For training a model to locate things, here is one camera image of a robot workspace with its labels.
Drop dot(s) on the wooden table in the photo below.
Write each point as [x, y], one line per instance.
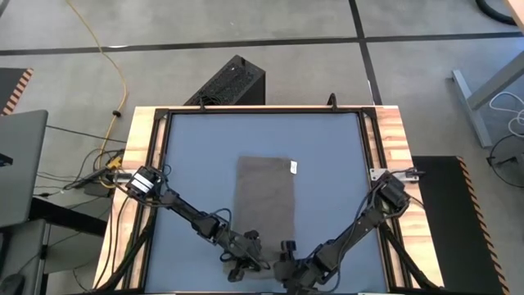
[141, 127]

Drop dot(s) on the black hazard-striped floor mat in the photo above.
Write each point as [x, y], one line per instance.
[10, 88]
[450, 229]

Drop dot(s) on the black frame clamp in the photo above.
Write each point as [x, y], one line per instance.
[332, 102]
[201, 104]

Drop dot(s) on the light wooden desk edge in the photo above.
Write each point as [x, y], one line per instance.
[519, 10]

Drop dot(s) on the grey-beige towel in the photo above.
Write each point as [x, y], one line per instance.
[266, 196]

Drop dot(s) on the black aluminium table frame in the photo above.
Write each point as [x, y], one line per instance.
[286, 110]

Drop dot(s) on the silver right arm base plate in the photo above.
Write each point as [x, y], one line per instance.
[378, 174]

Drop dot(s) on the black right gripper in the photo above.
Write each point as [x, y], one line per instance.
[299, 274]

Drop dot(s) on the grey laptop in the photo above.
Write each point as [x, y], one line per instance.
[22, 164]

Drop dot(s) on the blue-grey table mat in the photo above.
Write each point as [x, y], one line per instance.
[196, 143]

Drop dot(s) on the grey metal desk leg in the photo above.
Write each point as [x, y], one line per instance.
[464, 94]

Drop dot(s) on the black computer mouse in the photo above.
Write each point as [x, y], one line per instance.
[11, 285]

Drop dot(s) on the black perforated computer tower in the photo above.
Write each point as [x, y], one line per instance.
[235, 82]

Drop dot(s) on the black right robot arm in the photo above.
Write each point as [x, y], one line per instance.
[360, 225]

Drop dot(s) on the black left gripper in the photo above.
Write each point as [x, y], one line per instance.
[245, 254]

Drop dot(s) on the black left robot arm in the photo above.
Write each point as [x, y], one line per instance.
[188, 213]

